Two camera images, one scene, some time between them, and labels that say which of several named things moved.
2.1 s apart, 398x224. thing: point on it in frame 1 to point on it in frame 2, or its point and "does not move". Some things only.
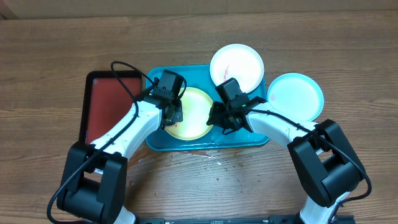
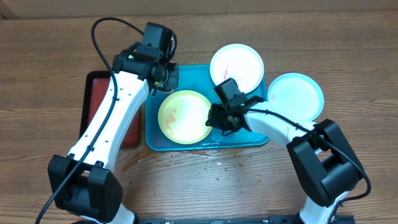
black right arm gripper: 217,119 does not move
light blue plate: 296,96 does not move
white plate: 238,61 does not move
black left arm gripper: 178,116 to 173,83
